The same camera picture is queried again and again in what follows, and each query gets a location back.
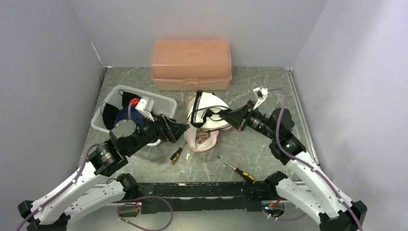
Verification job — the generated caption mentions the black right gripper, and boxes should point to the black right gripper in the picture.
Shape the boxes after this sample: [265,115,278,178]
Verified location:
[220,100,279,141]

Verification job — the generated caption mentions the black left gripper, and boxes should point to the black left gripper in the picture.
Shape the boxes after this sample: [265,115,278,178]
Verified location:
[126,110,190,156]

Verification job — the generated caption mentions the pink rimmed mesh bag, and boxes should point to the pink rimmed mesh bag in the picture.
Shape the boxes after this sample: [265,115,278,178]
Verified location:
[184,125,231,152]

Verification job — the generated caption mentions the beige lace bra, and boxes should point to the beige lace bra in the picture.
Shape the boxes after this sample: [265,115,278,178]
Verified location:
[195,128,211,144]

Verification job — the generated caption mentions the white black trimmed bra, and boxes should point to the white black trimmed bra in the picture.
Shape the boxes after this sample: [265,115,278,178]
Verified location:
[187,91,229,128]

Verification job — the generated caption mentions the white mesh laundry bag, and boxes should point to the white mesh laundry bag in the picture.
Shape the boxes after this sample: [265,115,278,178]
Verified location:
[186,93,197,115]

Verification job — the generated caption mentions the navy blue bra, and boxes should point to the navy blue bra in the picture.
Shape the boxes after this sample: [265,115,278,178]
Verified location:
[114,108,145,126]

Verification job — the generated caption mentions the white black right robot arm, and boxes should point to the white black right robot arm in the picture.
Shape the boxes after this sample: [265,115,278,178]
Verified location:
[218,101,367,231]

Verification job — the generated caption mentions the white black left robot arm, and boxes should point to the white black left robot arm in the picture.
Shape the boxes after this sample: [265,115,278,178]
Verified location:
[17,114,190,231]

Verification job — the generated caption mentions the small yellow black screwdriver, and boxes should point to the small yellow black screwdriver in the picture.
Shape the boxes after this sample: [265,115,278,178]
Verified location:
[169,142,187,163]

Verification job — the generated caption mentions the long yellow black screwdriver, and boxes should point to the long yellow black screwdriver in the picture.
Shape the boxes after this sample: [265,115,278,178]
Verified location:
[217,156,256,184]

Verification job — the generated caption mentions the orange plastic storage box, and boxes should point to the orange plastic storage box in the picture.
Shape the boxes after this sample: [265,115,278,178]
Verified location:
[151,39,232,91]

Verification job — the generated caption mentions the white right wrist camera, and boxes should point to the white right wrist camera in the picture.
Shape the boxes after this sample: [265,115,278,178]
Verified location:
[253,87,269,110]

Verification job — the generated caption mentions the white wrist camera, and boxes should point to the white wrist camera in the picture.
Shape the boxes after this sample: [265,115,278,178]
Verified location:
[253,87,269,110]
[127,97,154,121]

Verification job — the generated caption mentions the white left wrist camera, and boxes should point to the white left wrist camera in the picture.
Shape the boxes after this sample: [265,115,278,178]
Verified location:
[127,97,154,121]

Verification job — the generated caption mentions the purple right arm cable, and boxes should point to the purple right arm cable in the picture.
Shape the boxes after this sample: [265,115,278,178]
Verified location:
[267,88,364,231]

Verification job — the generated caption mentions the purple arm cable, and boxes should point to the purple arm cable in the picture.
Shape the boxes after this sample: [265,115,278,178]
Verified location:
[15,144,102,231]
[267,88,364,231]

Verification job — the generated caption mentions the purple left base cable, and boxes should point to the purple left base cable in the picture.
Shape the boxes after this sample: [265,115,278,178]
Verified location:
[117,196,174,231]

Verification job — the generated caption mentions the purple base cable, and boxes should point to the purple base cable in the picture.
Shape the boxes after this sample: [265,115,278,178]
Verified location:
[117,196,174,231]
[266,208,308,222]

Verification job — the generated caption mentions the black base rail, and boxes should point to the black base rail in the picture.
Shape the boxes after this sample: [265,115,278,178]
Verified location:
[106,172,295,215]

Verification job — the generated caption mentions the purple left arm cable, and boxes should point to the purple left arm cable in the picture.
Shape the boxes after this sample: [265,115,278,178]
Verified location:
[15,144,102,231]

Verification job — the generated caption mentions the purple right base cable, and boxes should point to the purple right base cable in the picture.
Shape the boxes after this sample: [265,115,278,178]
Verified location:
[266,208,308,222]

